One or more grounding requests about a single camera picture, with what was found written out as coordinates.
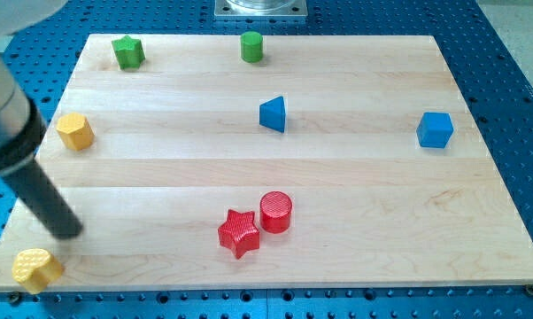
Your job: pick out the red star block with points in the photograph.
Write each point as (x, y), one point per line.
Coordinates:
(238, 233)

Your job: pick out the yellow hexagon block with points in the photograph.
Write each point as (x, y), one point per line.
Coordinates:
(75, 132)

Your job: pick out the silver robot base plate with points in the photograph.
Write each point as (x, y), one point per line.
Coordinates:
(260, 9)

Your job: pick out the blue triangle block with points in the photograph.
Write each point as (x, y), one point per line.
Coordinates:
(272, 114)

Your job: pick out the black collar tool mount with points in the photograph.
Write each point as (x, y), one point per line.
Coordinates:
(26, 141)

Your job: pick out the green cylinder block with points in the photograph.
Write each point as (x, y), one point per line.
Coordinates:
(251, 46)

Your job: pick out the green star block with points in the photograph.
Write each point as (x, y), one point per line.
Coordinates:
(128, 52)

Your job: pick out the blue cube block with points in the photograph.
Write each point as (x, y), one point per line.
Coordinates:
(434, 130)

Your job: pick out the red cylinder block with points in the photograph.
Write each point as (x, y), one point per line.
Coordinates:
(275, 212)

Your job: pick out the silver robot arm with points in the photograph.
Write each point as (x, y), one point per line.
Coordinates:
(14, 107)

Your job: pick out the light wooden board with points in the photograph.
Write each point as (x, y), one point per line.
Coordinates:
(178, 143)

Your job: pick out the yellow heart block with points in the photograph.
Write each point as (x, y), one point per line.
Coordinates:
(34, 269)

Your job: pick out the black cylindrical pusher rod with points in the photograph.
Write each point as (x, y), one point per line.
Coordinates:
(35, 189)

